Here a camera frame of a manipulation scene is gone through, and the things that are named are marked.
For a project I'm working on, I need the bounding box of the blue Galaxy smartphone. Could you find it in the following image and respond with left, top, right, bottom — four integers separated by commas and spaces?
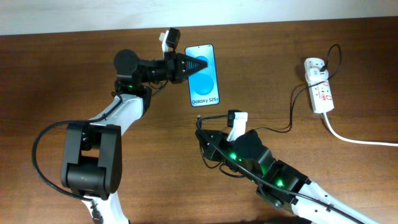
185, 44, 220, 107

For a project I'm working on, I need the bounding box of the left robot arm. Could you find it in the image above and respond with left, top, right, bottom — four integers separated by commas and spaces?
61, 49, 208, 223

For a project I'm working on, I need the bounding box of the white power strip cord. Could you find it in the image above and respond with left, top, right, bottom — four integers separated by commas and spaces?
321, 112, 398, 147

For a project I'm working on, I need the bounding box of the white USB charger adapter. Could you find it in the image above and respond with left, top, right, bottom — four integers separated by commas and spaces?
305, 67, 329, 85

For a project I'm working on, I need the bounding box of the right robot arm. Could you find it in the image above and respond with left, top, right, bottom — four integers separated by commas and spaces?
195, 129, 374, 223

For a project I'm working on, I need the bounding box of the black USB charging cable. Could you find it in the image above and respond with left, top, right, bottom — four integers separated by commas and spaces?
197, 44, 342, 179

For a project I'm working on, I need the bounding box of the white power strip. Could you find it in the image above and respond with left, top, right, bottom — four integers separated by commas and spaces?
304, 58, 334, 114

